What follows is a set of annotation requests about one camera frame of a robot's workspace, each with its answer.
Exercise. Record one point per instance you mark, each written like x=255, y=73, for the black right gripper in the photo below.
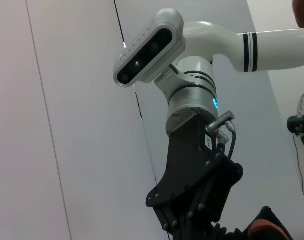
x=187, y=162

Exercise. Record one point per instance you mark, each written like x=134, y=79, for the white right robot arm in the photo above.
x=217, y=37

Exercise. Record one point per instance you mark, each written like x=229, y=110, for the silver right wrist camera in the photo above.
x=147, y=55

